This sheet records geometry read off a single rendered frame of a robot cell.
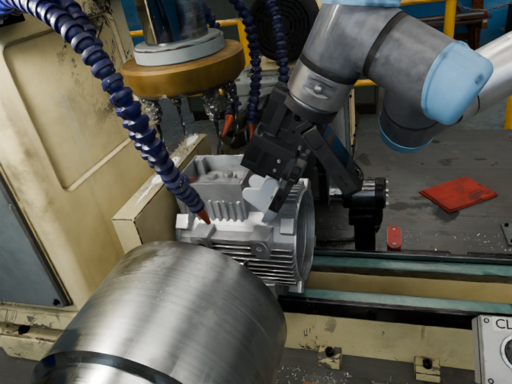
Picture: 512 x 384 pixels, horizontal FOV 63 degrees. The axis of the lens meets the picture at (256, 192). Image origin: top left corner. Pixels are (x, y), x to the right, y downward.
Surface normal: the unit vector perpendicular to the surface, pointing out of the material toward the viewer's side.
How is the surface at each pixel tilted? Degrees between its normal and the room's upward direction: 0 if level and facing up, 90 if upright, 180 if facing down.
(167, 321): 21
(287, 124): 90
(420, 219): 0
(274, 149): 90
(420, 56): 60
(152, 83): 90
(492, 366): 37
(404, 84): 99
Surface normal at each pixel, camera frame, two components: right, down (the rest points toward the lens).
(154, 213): 0.95, 0.00
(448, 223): -0.15, -0.85
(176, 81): 0.03, 0.51
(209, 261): 0.25, -0.77
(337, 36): -0.55, 0.40
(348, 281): -0.26, 0.53
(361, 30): -0.50, 0.19
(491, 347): -0.28, -0.36
